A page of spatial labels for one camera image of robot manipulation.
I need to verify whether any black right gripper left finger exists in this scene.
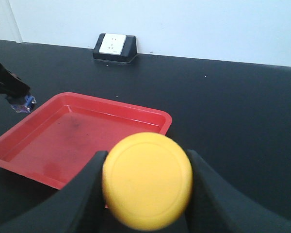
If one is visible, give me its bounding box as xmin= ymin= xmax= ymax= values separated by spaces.
xmin=0 ymin=151 xmax=108 ymax=233

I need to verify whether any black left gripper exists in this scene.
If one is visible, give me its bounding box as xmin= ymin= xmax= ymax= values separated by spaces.
xmin=0 ymin=63 xmax=30 ymax=97

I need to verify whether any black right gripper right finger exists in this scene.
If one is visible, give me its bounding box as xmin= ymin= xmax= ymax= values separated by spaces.
xmin=185 ymin=150 xmax=291 ymax=233

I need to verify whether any yellow mushroom push button switch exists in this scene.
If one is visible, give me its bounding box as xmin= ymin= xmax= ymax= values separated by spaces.
xmin=102 ymin=133 xmax=193 ymax=231

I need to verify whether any red plastic tray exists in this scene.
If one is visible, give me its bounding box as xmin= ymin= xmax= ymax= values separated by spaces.
xmin=0 ymin=92 xmax=172 ymax=207

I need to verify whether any black white power outlet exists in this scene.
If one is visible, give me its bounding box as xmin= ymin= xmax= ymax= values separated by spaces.
xmin=93 ymin=33 xmax=138 ymax=63

